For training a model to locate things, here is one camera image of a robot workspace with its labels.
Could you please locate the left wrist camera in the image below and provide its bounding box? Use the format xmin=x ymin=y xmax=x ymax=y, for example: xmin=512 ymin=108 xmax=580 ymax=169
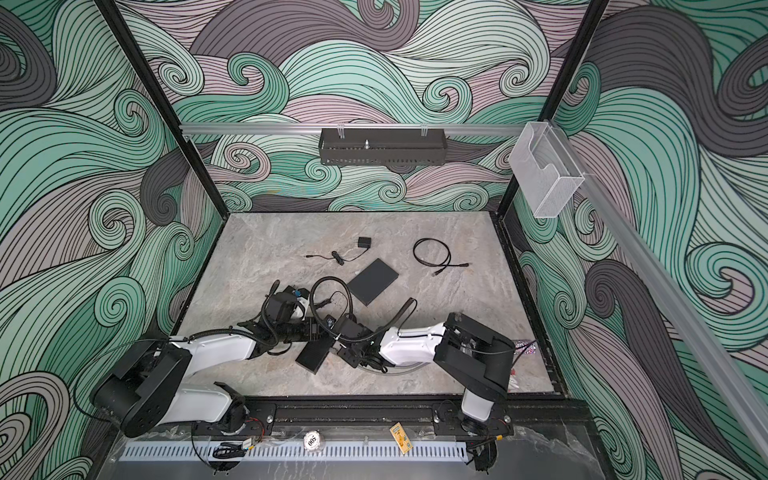
xmin=286 ymin=287 xmax=309 ymax=319

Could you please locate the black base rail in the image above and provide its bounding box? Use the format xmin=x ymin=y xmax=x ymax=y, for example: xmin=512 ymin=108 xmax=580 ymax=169
xmin=245 ymin=393 xmax=591 ymax=436

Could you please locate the clear acrylic wall holder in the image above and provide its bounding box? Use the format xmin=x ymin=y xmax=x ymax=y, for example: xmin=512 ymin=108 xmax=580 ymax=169
xmin=509 ymin=121 xmax=584 ymax=219

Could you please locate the yellow tag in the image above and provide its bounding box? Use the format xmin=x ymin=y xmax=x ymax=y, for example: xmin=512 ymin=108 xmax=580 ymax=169
xmin=390 ymin=423 xmax=413 ymax=455

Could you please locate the white slotted cable duct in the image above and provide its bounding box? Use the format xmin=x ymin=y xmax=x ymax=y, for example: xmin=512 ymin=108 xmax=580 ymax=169
xmin=119 ymin=440 xmax=468 ymax=462

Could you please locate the ribbed black network switch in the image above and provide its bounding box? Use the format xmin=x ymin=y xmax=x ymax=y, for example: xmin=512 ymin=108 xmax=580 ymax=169
xmin=295 ymin=337 xmax=336 ymax=374

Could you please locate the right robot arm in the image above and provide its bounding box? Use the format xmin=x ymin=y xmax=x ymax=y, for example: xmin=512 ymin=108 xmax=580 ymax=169
xmin=308 ymin=276 xmax=537 ymax=424

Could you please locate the black wall tray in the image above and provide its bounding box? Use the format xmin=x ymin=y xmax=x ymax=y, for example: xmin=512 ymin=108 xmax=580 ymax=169
xmin=318 ymin=128 xmax=448 ymax=169

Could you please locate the coiled black cable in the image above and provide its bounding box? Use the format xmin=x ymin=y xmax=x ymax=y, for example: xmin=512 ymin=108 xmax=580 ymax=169
xmin=412 ymin=237 xmax=472 ymax=277

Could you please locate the red yellow wire bundle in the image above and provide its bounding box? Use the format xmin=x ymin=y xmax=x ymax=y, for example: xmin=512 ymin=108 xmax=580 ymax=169
xmin=236 ymin=416 xmax=266 ymax=451

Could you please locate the grey ethernet cable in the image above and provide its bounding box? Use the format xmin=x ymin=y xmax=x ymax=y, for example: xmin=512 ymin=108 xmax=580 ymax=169
xmin=374 ymin=359 xmax=433 ymax=376

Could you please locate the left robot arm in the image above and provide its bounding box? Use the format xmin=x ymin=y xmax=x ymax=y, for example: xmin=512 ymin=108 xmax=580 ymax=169
xmin=89 ymin=284 xmax=318 ymax=438

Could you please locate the pink white toy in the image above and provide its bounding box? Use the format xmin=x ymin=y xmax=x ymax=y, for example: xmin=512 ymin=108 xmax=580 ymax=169
xmin=507 ymin=368 xmax=520 ymax=393

